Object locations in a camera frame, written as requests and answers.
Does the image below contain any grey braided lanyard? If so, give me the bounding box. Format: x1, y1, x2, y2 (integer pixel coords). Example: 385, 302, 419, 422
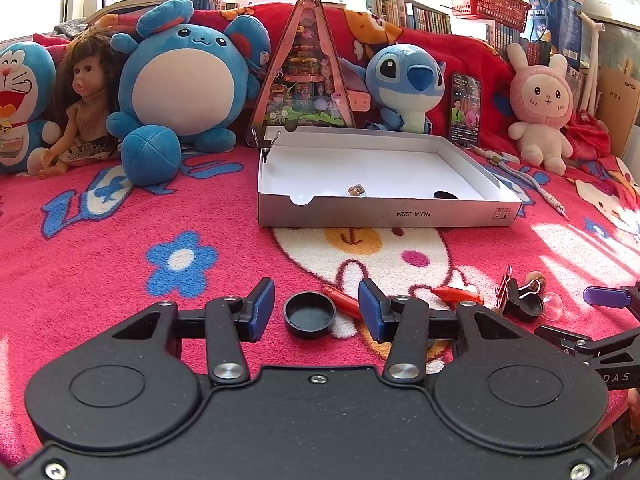
471, 144, 571, 221

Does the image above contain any clear plastic dome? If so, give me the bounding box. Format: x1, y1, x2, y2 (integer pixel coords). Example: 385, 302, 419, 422
542, 292, 565, 322

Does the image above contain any orange-red cone piece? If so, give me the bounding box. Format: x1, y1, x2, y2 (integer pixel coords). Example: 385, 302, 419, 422
430, 286, 485, 306

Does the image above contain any blue alien plush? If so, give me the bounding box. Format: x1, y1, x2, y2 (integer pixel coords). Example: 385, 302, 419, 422
340, 43, 447, 135

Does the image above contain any blue robot cat plush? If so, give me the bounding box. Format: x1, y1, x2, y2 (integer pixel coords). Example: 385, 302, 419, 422
0, 40, 62, 176

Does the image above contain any white pipe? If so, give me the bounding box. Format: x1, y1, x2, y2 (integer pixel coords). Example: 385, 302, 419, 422
575, 9, 609, 112

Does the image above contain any white cardboard box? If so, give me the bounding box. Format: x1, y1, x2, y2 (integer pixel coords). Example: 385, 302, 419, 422
257, 125, 524, 229

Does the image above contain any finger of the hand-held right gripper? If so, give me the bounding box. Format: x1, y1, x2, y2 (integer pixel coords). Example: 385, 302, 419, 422
534, 324, 608, 361
583, 284, 640, 312

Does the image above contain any brown-haired doll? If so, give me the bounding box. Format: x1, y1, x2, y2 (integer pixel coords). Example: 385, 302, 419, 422
37, 29, 124, 181

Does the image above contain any pink printed blanket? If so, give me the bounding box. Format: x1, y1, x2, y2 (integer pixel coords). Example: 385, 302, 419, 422
0, 132, 640, 466

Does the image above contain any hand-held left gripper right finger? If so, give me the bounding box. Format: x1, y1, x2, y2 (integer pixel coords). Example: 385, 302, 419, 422
358, 278, 533, 386

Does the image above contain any black round lid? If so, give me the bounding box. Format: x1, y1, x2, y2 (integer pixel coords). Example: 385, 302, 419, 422
283, 293, 337, 340

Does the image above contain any triangular miniature dollhouse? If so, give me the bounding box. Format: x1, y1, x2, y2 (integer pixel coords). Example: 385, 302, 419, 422
246, 0, 372, 149

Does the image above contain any round blue mouse plush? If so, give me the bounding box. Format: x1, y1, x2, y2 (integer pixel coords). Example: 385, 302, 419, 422
106, 0, 272, 186

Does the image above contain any brown cardboard sheet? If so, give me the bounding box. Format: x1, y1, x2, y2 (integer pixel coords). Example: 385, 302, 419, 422
597, 66, 640, 159

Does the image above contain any row of dark books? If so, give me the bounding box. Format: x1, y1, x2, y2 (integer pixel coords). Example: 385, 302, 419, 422
484, 19, 557, 68

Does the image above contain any large black binder clip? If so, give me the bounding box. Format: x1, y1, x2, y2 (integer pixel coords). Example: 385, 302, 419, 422
492, 266, 547, 324

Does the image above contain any blue paper bag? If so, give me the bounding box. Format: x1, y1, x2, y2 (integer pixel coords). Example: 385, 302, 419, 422
520, 0, 590, 72

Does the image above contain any pink bunny plush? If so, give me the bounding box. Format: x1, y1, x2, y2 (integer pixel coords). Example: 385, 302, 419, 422
506, 42, 575, 177

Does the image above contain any grey cloth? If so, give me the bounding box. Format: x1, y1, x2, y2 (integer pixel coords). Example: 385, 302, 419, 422
50, 16, 97, 39

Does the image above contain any small black binder clip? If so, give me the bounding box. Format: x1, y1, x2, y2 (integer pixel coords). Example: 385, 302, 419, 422
249, 127, 284, 164

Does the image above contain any black smartphone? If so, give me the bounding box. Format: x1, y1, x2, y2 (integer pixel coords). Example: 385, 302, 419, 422
449, 73, 484, 149

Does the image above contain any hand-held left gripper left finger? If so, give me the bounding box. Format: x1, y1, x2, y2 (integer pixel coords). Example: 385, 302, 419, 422
111, 277, 277, 386

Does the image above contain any red plastic basket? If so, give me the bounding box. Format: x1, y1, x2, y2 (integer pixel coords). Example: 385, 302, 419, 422
447, 0, 532, 26

